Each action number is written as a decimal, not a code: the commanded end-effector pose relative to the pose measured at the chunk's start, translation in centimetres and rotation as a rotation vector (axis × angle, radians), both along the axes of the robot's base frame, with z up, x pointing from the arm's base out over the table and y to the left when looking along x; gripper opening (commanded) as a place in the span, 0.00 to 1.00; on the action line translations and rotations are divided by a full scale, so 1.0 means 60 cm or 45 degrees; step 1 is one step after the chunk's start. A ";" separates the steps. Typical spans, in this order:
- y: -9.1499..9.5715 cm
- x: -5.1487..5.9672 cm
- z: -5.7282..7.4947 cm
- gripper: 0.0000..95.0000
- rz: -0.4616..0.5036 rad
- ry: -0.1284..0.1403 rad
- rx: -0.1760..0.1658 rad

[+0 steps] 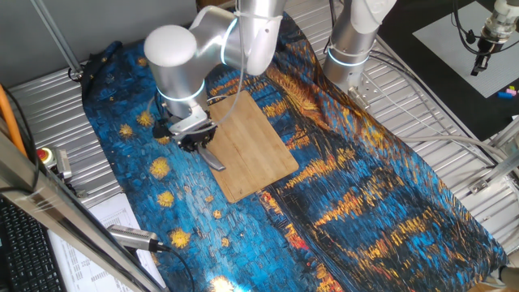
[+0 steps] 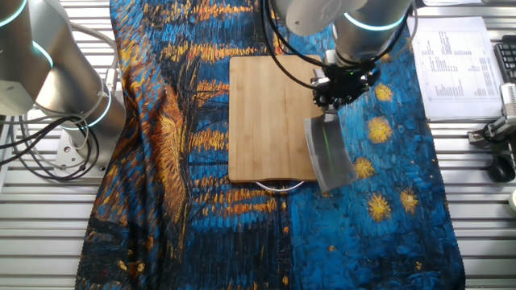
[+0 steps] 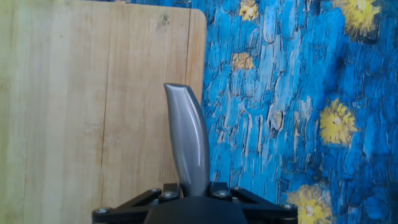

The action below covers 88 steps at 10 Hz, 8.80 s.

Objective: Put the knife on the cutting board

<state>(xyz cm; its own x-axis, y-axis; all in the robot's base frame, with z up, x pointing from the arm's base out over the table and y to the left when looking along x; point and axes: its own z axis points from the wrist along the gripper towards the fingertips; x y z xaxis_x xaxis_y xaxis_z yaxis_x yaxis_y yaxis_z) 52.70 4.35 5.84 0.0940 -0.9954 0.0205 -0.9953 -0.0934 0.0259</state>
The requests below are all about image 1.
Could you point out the pink toy block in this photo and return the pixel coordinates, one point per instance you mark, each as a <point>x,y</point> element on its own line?
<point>511,91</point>

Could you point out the black table mat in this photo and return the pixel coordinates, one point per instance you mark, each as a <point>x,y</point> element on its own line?
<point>405,40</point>

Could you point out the thin grey metal rod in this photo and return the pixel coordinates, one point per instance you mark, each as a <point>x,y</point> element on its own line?
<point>57,38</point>

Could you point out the steel cleaver knife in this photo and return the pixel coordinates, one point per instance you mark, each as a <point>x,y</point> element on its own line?
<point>213,159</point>

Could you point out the starry night painting tablecloth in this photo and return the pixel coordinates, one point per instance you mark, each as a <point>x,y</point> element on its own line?
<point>324,211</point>

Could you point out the aluminium frame bar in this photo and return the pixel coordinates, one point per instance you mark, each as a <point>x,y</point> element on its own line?
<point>61,211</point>

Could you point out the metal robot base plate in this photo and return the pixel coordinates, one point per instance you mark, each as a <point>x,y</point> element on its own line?
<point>365,91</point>

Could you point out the black computer keyboard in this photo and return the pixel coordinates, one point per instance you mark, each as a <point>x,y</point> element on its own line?
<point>24,251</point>

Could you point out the aluminium profile bracket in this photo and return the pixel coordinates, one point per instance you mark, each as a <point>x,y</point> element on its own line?
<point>498,168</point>

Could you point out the printed white paper sheet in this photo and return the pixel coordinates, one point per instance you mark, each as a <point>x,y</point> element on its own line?
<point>81,271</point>

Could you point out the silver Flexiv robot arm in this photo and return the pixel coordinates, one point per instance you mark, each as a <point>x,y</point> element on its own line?
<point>178,69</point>

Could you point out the red emergency stop button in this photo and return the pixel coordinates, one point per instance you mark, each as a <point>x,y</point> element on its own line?
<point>52,160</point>

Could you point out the blue toy block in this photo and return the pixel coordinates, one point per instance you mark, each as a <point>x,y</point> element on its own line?
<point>504,95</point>

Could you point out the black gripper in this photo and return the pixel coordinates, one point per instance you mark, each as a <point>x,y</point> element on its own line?
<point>196,140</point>

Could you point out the bamboo cutting board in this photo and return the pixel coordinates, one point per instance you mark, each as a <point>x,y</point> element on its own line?
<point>255,150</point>

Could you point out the grey studded baseplate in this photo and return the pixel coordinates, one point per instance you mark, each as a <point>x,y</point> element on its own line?
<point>446,48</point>

